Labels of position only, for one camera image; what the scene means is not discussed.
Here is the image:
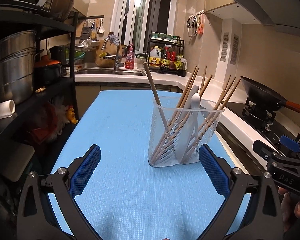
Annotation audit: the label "wooden chopstick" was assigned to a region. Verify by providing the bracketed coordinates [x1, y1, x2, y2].
[163, 75, 213, 140]
[189, 77, 242, 156]
[143, 62, 167, 127]
[184, 77, 233, 161]
[150, 66, 199, 165]
[198, 65, 207, 97]
[149, 66, 199, 166]
[184, 76, 241, 159]

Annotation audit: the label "hanging utensils on hooks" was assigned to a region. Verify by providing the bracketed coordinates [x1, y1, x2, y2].
[186, 10, 205, 38]

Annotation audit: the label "chrome kitchen faucet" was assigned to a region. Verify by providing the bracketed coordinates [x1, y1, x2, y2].
[99, 31, 124, 72]

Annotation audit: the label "person's right hand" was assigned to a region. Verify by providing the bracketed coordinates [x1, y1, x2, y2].
[278, 187, 300, 233]

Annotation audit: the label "black gas stove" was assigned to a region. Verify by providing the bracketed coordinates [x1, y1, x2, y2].
[226, 98, 300, 157]

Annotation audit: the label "black storage shelf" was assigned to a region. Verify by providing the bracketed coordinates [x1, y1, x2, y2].
[0, 0, 79, 239]

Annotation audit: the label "blue table mat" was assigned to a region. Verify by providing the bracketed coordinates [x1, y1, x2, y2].
[54, 90, 224, 239]

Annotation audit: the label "white slotted spoon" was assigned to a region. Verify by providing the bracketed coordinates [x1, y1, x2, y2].
[191, 93, 210, 155]

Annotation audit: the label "wooden chopstick in holder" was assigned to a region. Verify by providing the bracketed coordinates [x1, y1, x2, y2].
[189, 77, 242, 156]
[184, 76, 241, 159]

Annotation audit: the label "white paper roll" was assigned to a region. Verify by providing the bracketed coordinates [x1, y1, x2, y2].
[0, 100, 15, 119]

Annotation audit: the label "clear plastic utensil holder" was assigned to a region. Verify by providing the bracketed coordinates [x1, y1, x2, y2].
[148, 96, 224, 167]

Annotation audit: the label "stainless steel pot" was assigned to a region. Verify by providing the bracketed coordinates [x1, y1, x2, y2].
[0, 30, 37, 104]

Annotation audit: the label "steel sink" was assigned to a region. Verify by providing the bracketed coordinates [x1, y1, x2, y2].
[75, 68, 144, 76]

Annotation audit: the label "black condiment rack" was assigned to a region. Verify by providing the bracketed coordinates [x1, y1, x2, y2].
[147, 31, 187, 76]

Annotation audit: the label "yellow label oil bottle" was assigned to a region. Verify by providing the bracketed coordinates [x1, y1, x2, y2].
[148, 46, 161, 69]

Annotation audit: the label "pink dish soap bottle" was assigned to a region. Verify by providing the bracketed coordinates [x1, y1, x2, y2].
[125, 44, 135, 70]

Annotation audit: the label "white ladle hanging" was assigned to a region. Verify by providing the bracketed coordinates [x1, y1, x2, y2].
[98, 18, 105, 34]

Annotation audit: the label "dark bowl on shelf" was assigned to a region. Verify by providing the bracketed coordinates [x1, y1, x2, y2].
[50, 0, 74, 22]

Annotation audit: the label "black wok red handle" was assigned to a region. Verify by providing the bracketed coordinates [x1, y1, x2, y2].
[241, 76, 300, 114]

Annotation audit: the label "fork with cream handle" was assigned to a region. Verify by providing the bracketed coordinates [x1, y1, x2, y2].
[175, 85, 199, 163]

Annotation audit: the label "window with white frame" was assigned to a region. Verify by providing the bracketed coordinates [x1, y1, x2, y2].
[110, 0, 178, 53]

